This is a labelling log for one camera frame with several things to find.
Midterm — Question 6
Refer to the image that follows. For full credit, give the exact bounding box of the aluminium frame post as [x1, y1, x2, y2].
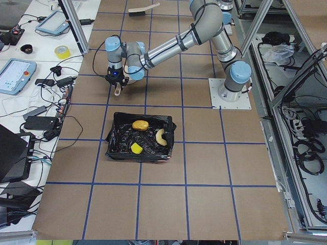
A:
[58, 0, 89, 56]

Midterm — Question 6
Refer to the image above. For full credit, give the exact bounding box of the yellow green sponge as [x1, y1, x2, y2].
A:
[131, 142, 143, 154]

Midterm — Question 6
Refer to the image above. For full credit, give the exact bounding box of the beige plastic dustpan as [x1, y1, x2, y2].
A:
[110, 66, 136, 96]

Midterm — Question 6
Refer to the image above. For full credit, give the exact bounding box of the teach pendant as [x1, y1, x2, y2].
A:
[1, 58, 37, 95]
[35, 11, 69, 36]

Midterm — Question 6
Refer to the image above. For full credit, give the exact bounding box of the pale curved foam peel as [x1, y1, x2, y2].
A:
[155, 129, 168, 146]

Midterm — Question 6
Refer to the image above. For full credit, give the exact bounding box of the upper teach pendant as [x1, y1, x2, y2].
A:
[35, 11, 69, 36]

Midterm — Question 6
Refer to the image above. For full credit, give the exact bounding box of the black power brick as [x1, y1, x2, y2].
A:
[24, 116, 59, 130]

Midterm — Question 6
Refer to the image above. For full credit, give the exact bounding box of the yellow lemon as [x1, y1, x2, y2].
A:
[132, 120, 149, 132]

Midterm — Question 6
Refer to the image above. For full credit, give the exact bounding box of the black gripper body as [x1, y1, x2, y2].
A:
[105, 66, 129, 88]

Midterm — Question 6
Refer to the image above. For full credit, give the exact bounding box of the lower teach pendant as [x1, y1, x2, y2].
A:
[1, 58, 37, 95]

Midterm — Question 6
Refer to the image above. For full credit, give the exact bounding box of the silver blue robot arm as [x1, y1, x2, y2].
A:
[104, 1, 251, 99]
[219, 0, 233, 25]

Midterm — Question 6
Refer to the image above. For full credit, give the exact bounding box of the black clip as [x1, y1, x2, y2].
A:
[50, 65, 62, 77]

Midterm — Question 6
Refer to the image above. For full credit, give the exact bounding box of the black power adapter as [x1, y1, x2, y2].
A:
[79, 18, 95, 26]

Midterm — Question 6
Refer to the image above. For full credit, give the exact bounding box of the crumpled white cloth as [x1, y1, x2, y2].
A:
[263, 44, 294, 65]

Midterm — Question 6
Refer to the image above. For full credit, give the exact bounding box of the yellow tape roll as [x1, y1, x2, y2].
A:
[54, 45, 71, 60]

